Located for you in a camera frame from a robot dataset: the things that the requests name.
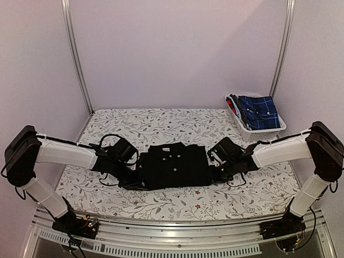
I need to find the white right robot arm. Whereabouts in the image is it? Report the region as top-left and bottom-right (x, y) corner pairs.
(208, 121), (343, 234)

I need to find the left aluminium corner post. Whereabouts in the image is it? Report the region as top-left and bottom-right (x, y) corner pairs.
(61, 0), (94, 115)

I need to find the right aluminium corner post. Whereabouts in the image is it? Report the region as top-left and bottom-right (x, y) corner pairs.
(269, 0), (296, 99)

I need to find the black long sleeve shirt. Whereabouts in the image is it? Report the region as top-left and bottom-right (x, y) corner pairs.
(139, 142), (213, 190)

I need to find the red black plaid shirt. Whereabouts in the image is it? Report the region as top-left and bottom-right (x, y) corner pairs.
(226, 97), (237, 114)

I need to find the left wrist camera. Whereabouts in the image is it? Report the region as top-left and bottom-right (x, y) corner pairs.
(105, 139), (139, 166)

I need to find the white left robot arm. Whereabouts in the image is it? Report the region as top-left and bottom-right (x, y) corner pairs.
(2, 125), (139, 233)

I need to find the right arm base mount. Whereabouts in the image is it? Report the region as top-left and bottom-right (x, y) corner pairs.
(259, 207), (306, 253)

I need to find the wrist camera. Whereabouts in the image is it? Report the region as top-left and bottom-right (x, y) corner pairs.
(105, 139), (139, 166)
(207, 137), (244, 164)

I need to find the dark grey folded shirt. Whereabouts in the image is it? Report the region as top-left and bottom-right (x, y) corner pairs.
(233, 95), (247, 127)

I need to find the white plastic laundry basket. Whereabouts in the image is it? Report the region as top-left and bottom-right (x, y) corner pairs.
(224, 94), (286, 141)

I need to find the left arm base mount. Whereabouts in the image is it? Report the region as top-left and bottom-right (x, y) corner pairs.
(52, 208), (99, 239)

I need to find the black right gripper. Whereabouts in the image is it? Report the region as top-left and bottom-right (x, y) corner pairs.
(205, 159), (238, 185)

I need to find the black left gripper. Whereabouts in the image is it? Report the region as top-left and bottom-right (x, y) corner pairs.
(110, 160), (149, 191)

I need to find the aluminium corner post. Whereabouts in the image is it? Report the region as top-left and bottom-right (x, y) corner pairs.
(61, 0), (94, 115)
(269, 0), (296, 99)

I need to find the blue plaid shirt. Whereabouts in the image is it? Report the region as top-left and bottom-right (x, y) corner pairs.
(238, 96), (280, 131)

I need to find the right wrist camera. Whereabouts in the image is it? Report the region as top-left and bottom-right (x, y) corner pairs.
(207, 137), (244, 164)

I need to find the aluminium front rail frame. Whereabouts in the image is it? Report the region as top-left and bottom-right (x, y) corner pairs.
(23, 209), (338, 257)

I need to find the light blue folded shirt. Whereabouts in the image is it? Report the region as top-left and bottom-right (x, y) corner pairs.
(229, 97), (241, 119)

